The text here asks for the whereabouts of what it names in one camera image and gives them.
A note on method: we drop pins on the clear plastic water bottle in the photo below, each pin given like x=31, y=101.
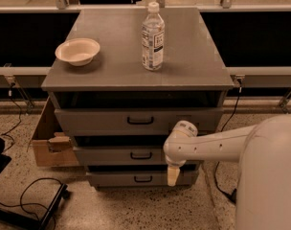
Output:
x=153, y=38

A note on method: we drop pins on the grey drawer cabinet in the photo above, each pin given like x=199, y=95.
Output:
x=193, y=74

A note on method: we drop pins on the black stand base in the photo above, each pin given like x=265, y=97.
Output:
x=36, y=223

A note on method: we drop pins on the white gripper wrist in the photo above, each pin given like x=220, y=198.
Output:
x=174, y=161

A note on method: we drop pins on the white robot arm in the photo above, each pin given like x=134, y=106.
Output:
x=263, y=155

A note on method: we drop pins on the grey top drawer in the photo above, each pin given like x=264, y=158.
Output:
x=134, y=121

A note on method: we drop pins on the grey drawer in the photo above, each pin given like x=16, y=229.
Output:
x=134, y=121
x=120, y=156
x=127, y=179

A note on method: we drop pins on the white paper bowl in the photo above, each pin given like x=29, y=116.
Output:
x=78, y=51

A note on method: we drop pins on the grey bottom drawer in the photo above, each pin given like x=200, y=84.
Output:
x=127, y=179

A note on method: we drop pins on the brown cardboard box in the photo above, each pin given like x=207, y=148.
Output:
x=52, y=148

